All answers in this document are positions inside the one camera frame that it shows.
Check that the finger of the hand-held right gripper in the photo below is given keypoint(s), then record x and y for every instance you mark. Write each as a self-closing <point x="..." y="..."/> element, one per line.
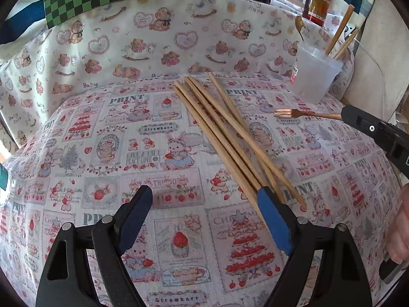
<point x="364" y="121"/>

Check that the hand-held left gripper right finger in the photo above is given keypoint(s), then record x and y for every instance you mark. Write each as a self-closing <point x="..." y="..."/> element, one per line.
<point x="276" y="224"/>

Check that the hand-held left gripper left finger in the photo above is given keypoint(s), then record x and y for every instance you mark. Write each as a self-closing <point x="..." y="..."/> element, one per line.
<point x="134" y="224"/>

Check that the translucent plastic cup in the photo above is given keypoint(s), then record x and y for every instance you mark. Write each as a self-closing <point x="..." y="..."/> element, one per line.
<point x="314" y="73"/>

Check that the copper fork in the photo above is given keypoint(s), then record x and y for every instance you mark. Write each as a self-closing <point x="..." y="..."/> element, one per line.
<point x="282" y="113"/>

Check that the gold spoon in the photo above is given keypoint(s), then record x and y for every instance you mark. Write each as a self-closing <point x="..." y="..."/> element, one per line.
<point x="298" y="22"/>

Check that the person's right hand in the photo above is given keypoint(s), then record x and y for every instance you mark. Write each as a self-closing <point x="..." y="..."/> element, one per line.
<point x="401" y="230"/>

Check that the white board with cartoon sticker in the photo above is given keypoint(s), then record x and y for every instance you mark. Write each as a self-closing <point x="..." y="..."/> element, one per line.
<point x="380" y="60"/>

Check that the strawberry print tablecloth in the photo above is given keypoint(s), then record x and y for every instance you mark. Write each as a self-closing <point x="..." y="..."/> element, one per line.
<point x="127" y="153"/>

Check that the red cap sauce bottle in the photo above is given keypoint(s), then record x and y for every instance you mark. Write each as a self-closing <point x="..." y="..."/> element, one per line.
<point x="316" y="3"/>

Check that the clear spray bottle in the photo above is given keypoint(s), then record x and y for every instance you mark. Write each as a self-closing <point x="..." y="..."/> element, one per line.
<point x="3" y="180"/>

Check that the bear print cloth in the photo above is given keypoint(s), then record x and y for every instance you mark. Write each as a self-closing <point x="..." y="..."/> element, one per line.
<point x="143" y="51"/>

